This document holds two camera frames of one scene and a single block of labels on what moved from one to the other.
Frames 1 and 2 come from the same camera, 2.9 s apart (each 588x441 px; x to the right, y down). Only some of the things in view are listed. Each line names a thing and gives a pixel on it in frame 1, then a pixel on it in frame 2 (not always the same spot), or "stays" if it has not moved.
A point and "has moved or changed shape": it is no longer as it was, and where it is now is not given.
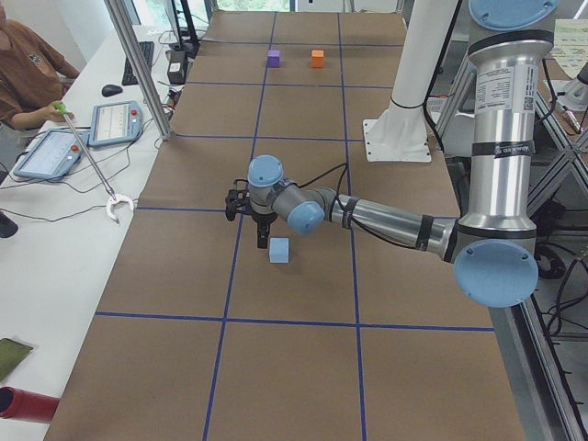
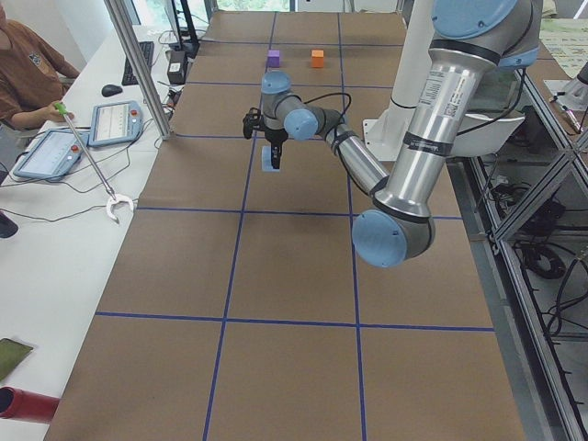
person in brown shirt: x=33 y=77 stays
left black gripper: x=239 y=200 → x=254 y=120
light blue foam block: x=278 y=250 has moved or changed shape
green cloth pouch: x=11 y=354 stays
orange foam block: x=317 y=58 stays
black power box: x=176 y=67 stays
